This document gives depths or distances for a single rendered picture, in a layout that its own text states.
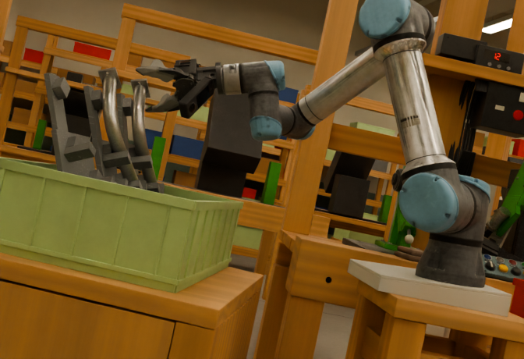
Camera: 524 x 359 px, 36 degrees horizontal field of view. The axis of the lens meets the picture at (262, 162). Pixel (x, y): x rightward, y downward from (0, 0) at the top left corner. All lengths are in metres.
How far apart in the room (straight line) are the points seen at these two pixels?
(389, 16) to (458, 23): 1.09
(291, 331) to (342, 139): 0.90
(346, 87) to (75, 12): 10.54
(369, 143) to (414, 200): 1.16
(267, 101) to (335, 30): 0.85
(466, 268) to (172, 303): 0.68
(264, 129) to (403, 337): 0.60
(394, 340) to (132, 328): 0.54
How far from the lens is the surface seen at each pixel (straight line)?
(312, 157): 2.67
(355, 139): 2.78
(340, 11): 2.74
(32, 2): 12.42
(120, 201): 1.47
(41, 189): 1.52
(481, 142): 10.14
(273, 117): 1.91
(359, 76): 1.94
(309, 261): 2.07
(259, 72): 1.94
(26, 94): 11.56
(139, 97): 1.95
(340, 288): 2.09
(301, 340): 2.11
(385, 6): 1.76
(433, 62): 2.65
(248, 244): 9.29
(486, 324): 1.70
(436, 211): 1.63
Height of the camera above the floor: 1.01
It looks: 2 degrees up
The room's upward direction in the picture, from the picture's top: 12 degrees clockwise
